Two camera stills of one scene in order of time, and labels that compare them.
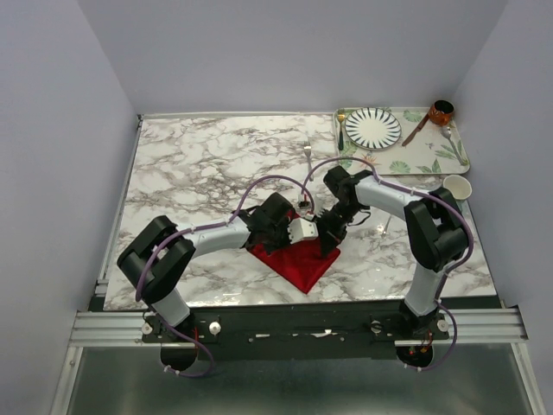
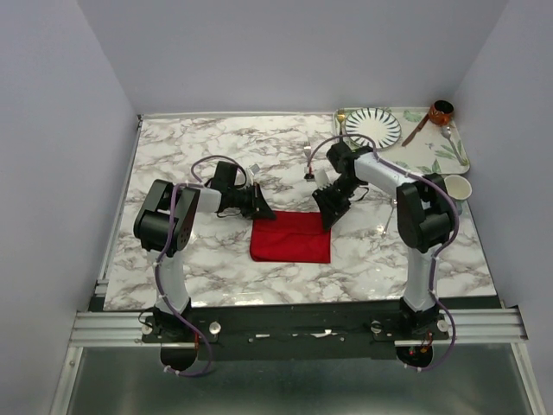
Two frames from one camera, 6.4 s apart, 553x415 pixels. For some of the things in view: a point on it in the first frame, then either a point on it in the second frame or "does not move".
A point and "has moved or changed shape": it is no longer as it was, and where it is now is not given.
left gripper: (283, 226) -> (257, 207)
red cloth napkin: (301, 262) has moved or changed shape
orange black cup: (441, 112) does not move
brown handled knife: (416, 130) does not move
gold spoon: (341, 118) does not move
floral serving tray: (423, 147) does not move
